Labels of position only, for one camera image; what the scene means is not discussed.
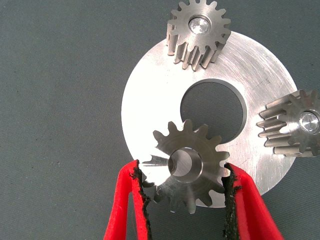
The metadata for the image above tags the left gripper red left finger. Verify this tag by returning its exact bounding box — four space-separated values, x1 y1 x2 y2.
102 159 153 240

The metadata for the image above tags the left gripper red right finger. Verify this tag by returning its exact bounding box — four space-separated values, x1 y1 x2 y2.
221 162 286 240

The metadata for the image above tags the steel planetary gear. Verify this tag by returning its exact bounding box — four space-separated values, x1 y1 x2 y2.
166 0 232 72
256 89 320 158
141 118 230 215

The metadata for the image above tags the round metal carrier plate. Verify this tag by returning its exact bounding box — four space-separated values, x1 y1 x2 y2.
121 31 297 209

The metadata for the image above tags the dark grey table cloth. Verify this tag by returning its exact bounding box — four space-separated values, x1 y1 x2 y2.
0 0 320 240

